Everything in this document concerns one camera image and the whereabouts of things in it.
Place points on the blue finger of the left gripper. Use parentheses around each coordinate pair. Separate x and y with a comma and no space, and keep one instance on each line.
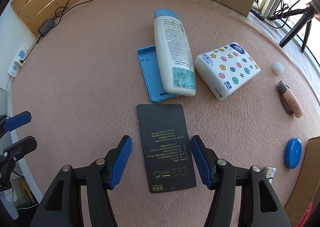
(19,149)
(17,121)

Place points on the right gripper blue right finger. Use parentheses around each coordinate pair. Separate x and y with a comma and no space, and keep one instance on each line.
(259,206)

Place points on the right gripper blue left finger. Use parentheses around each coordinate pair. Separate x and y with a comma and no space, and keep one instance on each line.
(61,204)

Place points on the patterned lighter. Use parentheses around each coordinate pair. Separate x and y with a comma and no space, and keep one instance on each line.
(269,173)

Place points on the blue round tape measure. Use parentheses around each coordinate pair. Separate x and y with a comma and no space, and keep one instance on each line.
(293,153)

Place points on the dark grey card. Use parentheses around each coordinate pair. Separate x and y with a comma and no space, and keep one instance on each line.
(166,147)

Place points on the patterned tissue pack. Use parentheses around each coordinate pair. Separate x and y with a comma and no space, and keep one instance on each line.
(226,69)

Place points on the blue plastic phone stand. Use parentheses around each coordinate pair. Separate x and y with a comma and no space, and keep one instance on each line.
(150,69)

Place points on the white sunscreen bottle blue cap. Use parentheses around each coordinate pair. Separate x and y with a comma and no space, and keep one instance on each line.
(173,53)

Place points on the red cloth pouch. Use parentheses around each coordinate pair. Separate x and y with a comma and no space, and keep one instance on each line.
(305,216)

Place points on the cardboard box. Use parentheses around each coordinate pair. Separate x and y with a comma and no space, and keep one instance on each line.
(307,184)

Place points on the white small cap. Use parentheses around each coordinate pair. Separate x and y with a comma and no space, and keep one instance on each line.
(278,68)

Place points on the checkered bed sheet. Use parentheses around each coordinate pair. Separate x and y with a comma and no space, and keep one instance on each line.
(305,61)

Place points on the black tripod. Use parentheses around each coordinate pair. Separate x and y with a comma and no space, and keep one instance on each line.
(308,14)

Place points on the white wall socket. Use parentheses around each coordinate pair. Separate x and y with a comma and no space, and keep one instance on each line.
(17,63)

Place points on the black power adapter with cable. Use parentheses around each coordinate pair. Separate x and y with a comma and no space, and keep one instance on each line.
(51,23)

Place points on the black inline cable controller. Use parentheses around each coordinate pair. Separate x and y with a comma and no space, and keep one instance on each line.
(257,14)

